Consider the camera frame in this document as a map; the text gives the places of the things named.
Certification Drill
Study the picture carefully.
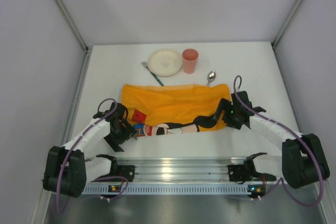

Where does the orange cartoon print cloth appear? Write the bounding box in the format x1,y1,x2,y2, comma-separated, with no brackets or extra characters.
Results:
121,84,230,136

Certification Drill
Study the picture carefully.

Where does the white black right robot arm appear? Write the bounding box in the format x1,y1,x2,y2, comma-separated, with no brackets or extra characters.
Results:
211,91,330,189

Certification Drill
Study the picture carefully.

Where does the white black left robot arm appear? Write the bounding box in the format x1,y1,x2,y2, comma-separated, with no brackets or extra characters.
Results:
43,99,137,198

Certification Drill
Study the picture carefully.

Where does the pink plastic cup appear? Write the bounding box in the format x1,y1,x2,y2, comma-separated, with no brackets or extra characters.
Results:
182,48,199,74

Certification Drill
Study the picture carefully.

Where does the cream round plate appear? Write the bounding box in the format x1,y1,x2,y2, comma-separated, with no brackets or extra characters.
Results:
147,49,183,77

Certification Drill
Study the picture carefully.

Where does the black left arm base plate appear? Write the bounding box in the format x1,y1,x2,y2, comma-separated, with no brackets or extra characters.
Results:
116,165,135,182

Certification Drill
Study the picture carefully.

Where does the spoon with teal handle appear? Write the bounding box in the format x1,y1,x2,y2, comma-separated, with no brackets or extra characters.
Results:
206,71,216,87

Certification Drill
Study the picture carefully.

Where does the aluminium mounting rail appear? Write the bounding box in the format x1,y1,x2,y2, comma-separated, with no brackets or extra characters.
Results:
83,157,284,184

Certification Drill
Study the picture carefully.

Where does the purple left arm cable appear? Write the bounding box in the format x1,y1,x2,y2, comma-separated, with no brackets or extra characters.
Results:
56,98,131,215

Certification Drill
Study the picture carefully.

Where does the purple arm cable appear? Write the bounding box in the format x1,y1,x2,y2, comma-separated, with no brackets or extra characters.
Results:
56,98,131,215
233,75,325,207

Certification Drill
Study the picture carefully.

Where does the fork with teal handle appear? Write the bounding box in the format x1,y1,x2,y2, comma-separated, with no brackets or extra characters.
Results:
141,61,164,87

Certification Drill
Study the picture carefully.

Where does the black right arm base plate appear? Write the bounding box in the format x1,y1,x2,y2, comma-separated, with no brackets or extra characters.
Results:
227,165,250,184

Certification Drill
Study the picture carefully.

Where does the perforated grey cable duct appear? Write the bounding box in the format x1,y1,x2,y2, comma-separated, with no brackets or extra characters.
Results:
82,183,264,195

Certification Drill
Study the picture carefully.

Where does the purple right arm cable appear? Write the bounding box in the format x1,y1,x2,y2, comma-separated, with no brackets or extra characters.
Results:
233,75,325,207

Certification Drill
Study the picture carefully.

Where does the left aluminium frame post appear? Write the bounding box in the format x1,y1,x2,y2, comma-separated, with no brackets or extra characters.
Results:
54,0,88,52

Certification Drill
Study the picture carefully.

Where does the aluminium frame post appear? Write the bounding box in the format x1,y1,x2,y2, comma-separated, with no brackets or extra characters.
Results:
54,0,88,52
271,0,305,50

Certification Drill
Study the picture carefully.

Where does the right aluminium frame post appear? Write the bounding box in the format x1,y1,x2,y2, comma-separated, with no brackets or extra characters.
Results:
271,0,305,50

